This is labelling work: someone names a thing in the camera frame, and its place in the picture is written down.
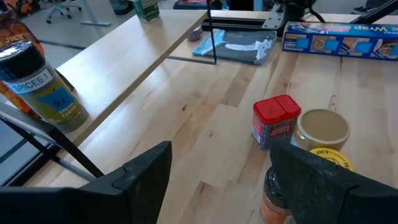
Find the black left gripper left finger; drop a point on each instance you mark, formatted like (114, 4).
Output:
(93, 205)

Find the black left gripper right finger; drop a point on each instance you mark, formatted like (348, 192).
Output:
(326, 199)

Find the yellow lid chili onion jar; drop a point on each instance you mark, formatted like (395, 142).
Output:
(334, 155)

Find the tan lid furikake jar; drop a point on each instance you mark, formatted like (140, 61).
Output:
(320, 127)

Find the red lid spice tin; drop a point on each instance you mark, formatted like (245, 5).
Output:
(273, 124)

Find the thyme jar blue label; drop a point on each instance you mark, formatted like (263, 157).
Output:
(53, 102)

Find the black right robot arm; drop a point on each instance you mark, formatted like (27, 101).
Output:
(295, 9)

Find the orange spice jar black lid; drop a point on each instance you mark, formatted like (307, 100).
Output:
(272, 205)

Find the blue plastic wrap box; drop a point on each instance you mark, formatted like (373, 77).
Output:
(339, 40)

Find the grey blue folded cloth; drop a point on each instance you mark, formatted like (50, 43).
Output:
(242, 46)

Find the white desk leg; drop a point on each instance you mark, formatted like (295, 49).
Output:
(93, 22)

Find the orange taco seasoning bag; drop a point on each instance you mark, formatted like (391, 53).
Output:
(15, 34)

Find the small patterned bowl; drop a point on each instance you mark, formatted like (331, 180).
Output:
(195, 34)

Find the green lid spice jar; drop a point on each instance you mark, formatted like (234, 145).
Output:
(146, 11)

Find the orange black bag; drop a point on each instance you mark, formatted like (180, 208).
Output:
(18, 4)

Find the black red tool case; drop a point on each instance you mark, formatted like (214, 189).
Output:
(192, 3)

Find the wooden shelf black metal frame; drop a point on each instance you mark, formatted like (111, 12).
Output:
(124, 56)

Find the silver metal mounting bracket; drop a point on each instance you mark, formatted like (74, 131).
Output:
(273, 18)

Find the black metal rig frame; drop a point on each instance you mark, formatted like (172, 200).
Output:
(376, 11)

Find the black aluminium rail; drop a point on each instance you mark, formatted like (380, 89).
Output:
(233, 23)

